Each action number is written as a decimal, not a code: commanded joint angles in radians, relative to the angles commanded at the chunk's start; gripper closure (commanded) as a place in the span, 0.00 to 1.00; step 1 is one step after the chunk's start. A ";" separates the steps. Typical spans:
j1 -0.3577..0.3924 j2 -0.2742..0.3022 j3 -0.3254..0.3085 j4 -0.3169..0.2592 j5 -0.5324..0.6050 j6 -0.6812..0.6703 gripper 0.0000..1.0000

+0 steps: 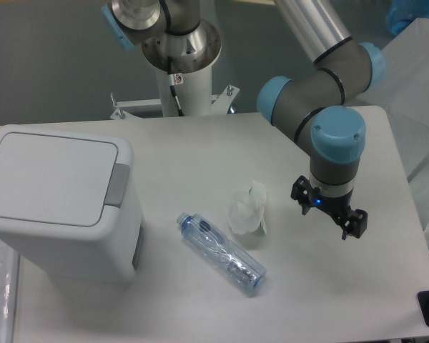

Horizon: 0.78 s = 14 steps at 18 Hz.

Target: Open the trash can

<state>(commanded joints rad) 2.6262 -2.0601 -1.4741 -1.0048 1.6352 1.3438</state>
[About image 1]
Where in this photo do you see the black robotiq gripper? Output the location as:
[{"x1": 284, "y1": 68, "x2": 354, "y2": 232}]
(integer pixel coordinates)
[{"x1": 290, "y1": 176, "x2": 368, "y2": 240}]

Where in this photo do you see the white push-lid trash can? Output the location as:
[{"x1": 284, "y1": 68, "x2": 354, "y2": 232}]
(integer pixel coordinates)
[{"x1": 0, "y1": 125, "x2": 143, "y2": 282}]

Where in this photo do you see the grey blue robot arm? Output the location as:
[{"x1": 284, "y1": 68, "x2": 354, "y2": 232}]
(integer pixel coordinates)
[{"x1": 101, "y1": 1, "x2": 385, "y2": 238}]

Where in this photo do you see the clear plastic water bottle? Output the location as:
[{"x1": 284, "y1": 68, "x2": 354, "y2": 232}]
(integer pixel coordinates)
[{"x1": 177, "y1": 212, "x2": 267, "y2": 297}]

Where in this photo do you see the translucent plastic cover box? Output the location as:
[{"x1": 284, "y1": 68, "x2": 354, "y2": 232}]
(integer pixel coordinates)
[{"x1": 359, "y1": 19, "x2": 429, "y2": 247}]

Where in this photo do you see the blue water jug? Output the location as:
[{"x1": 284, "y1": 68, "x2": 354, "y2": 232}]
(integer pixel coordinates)
[{"x1": 385, "y1": 0, "x2": 429, "y2": 36}]

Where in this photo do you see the clear plastic sheet left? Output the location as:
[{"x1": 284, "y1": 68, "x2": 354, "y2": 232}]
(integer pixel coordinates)
[{"x1": 0, "y1": 241, "x2": 19, "y2": 342}]

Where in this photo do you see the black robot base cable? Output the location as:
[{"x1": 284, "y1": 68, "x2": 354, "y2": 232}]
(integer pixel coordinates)
[{"x1": 165, "y1": 56, "x2": 185, "y2": 117}]

